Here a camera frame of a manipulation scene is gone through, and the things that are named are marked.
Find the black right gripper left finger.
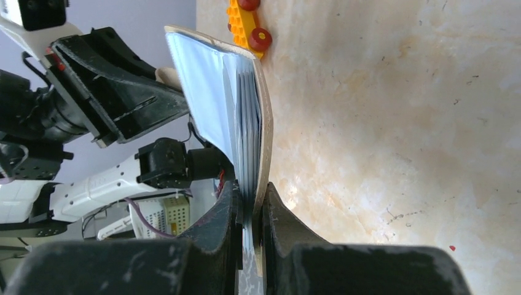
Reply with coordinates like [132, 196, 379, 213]
[6, 181, 242, 294]

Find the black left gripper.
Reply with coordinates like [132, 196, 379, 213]
[1, 27, 189, 147]

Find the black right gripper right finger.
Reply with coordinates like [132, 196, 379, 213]
[262, 184, 471, 294]

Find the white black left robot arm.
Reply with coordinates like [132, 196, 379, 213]
[1, 27, 233, 238]

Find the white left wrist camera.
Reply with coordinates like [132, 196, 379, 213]
[1, 0, 82, 68]

